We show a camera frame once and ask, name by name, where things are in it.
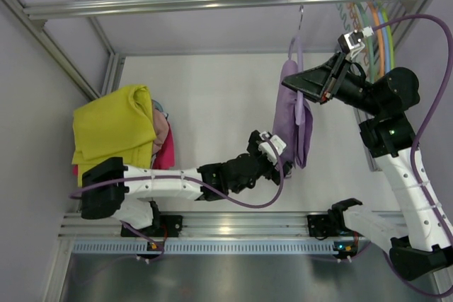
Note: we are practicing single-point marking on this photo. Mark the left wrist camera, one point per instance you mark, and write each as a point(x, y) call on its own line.
point(271, 145)

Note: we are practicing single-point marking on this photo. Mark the orange clothes hanger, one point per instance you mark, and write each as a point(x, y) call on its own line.
point(377, 38)

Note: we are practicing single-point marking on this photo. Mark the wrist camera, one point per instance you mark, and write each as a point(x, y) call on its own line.
point(353, 43)
point(271, 145)

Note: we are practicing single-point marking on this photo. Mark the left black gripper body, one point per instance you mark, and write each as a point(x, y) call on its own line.
point(264, 162)

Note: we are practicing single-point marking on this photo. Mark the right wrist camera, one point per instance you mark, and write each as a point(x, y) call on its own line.
point(353, 43)

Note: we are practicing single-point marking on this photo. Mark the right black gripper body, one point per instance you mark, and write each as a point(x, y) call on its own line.
point(335, 78)

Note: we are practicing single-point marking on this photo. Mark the slotted cable duct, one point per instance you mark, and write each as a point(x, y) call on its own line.
point(212, 247)

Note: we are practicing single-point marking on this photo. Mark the yellow trousers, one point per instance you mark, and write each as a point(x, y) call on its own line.
point(118, 124)

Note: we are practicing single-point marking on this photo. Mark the aluminium hanging rail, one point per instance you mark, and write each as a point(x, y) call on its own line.
point(96, 8)

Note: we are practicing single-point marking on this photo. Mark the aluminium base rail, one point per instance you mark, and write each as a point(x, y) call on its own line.
point(255, 225)

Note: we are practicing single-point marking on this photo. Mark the purple trousers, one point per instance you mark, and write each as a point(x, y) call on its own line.
point(295, 129)

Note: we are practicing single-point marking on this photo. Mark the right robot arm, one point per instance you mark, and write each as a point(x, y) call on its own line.
point(425, 244)

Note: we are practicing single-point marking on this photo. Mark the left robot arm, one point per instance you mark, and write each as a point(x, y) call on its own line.
point(126, 193)

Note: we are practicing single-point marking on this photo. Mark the magenta cloth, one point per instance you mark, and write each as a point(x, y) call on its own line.
point(159, 156)

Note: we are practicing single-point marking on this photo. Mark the pink cloth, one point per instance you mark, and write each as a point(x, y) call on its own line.
point(161, 129)

